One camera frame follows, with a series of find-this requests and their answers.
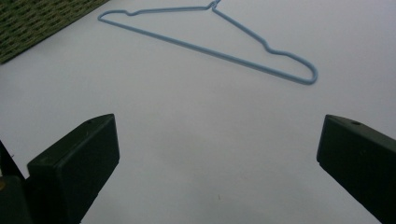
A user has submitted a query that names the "blue wire clothes hanger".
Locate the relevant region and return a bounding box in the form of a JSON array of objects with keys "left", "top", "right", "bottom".
[{"left": 97, "top": 0, "right": 318, "bottom": 86}]

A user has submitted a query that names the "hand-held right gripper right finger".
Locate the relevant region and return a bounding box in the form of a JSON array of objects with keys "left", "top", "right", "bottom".
[{"left": 316, "top": 114, "right": 396, "bottom": 224}]

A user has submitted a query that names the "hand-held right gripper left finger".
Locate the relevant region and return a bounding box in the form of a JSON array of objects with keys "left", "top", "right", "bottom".
[{"left": 26, "top": 113, "right": 120, "bottom": 224}]

